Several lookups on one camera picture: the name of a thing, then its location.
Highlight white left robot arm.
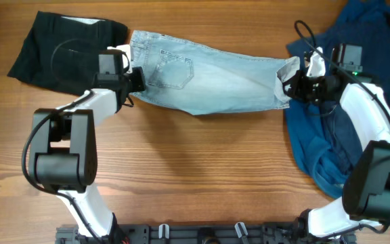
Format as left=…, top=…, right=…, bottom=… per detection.
left=21, top=45, right=145, bottom=243

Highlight light blue denim shorts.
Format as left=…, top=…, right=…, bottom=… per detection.
left=130, top=30, right=300, bottom=115

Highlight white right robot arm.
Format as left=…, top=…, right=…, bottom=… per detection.
left=282, top=47, right=390, bottom=241

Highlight folded black garment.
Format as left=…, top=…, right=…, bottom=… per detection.
left=7, top=12, right=129, bottom=96

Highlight dark blue garment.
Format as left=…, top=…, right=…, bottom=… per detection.
left=285, top=1, right=390, bottom=199

